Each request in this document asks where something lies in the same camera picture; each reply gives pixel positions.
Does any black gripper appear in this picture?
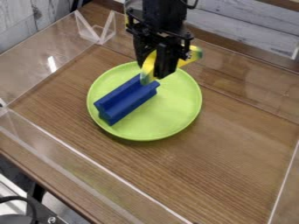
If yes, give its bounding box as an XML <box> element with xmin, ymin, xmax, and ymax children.
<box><xmin>125</xmin><ymin>0</ymin><xmax>198</xmax><ymax>79</ymax></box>

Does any yellow toy banana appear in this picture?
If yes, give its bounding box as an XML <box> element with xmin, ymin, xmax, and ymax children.
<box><xmin>140</xmin><ymin>45</ymin><xmax>202</xmax><ymax>85</ymax></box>

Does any green round plate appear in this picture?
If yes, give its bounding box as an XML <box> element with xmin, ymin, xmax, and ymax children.
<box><xmin>86</xmin><ymin>61</ymin><xmax>202</xmax><ymax>141</ymax></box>

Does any blue plastic block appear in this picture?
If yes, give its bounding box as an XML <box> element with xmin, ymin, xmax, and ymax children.
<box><xmin>93</xmin><ymin>75</ymin><xmax>160</xmax><ymax>126</ymax></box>

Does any black chair part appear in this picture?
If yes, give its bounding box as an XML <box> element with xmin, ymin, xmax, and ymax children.
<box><xmin>0</xmin><ymin>196</ymin><xmax>69</xmax><ymax>224</ymax></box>

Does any clear acrylic triangular bracket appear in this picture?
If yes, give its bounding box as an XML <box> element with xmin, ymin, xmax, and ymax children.
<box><xmin>73</xmin><ymin>10</ymin><xmax>116</xmax><ymax>46</ymax></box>

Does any clear acrylic front wall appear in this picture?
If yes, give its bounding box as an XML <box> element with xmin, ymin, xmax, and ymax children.
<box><xmin>0</xmin><ymin>99</ymin><xmax>192</xmax><ymax>224</ymax></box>

